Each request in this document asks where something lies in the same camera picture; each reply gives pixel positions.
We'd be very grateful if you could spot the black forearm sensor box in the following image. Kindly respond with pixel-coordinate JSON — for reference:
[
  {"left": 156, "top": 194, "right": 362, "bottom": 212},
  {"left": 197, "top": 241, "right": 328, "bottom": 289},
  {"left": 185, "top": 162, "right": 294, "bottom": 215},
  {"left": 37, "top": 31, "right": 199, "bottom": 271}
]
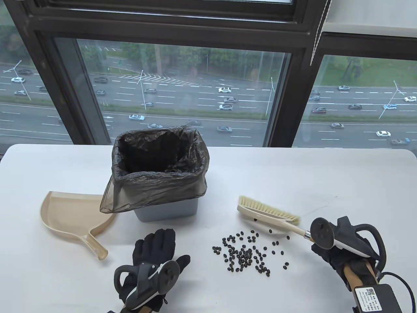
[{"left": 351, "top": 284, "right": 403, "bottom": 313}]

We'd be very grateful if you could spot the black plastic bin bag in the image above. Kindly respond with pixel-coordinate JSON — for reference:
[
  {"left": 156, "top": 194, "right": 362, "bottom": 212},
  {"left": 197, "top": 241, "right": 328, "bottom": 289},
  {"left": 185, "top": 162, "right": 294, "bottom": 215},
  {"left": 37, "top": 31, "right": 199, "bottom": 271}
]
[{"left": 99, "top": 126, "right": 209, "bottom": 214}]

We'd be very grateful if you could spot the beige hand broom wooden handle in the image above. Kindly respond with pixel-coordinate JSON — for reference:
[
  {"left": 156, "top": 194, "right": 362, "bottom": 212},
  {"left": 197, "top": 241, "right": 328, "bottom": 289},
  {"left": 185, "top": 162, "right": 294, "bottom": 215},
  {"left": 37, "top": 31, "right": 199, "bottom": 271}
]
[{"left": 237, "top": 195, "right": 315, "bottom": 243}]

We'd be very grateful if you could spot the pile of coffee beans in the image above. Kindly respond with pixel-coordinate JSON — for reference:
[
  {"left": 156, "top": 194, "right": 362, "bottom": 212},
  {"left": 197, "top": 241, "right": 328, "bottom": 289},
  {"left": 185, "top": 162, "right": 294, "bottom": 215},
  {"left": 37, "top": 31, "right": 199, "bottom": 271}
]
[{"left": 212, "top": 230, "right": 290, "bottom": 277}]

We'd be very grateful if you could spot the black window frame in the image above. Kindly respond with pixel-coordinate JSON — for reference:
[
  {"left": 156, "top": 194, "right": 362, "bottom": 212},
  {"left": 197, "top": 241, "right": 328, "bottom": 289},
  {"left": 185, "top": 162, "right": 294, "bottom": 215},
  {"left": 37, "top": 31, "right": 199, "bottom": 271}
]
[{"left": 0, "top": 0, "right": 417, "bottom": 149}]

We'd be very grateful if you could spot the black sensor cable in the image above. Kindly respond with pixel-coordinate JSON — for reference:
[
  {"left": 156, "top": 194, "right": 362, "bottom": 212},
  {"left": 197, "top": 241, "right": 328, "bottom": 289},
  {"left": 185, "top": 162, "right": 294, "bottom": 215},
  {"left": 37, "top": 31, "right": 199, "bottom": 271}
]
[{"left": 375, "top": 271, "right": 417, "bottom": 313}]

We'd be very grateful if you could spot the white table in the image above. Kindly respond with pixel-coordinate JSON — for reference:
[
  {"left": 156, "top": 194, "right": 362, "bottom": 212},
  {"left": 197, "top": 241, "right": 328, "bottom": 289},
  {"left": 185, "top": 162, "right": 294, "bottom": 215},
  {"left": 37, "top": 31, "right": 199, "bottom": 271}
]
[{"left": 0, "top": 144, "right": 417, "bottom": 313}]

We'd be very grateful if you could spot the grey food waste bin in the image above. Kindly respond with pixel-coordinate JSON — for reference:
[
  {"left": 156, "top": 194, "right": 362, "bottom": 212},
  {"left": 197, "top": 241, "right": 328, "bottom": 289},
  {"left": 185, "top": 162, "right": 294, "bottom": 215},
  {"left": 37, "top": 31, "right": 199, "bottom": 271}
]
[{"left": 134, "top": 199, "right": 198, "bottom": 223}]

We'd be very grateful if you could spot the person's left hand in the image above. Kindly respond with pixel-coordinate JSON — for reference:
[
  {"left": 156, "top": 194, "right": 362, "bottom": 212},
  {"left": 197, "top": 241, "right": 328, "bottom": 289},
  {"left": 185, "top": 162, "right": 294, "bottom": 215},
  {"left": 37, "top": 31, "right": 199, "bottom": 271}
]
[{"left": 118, "top": 228, "right": 191, "bottom": 313}]

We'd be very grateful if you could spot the white bead blind cord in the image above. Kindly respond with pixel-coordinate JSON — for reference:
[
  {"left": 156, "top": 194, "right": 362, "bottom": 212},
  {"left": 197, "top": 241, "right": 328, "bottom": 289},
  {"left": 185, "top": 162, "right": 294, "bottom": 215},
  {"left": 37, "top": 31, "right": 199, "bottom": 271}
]
[{"left": 309, "top": 0, "right": 332, "bottom": 66}]

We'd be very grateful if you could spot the person's right hand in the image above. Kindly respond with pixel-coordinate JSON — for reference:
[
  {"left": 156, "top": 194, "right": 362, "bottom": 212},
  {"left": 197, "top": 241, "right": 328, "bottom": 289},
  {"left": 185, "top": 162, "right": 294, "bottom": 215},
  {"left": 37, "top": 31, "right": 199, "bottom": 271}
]
[{"left": 311, "top": 225, "right": 380, "bottom": 292}]

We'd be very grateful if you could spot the beige plastic dustpan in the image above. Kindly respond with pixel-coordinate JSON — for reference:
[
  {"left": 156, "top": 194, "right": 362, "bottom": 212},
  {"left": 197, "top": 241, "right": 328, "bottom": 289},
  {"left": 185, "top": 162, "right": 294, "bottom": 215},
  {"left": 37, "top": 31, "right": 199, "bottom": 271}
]
[{"left": 40, "top": 191, "right": 118, "bottom": 261}]

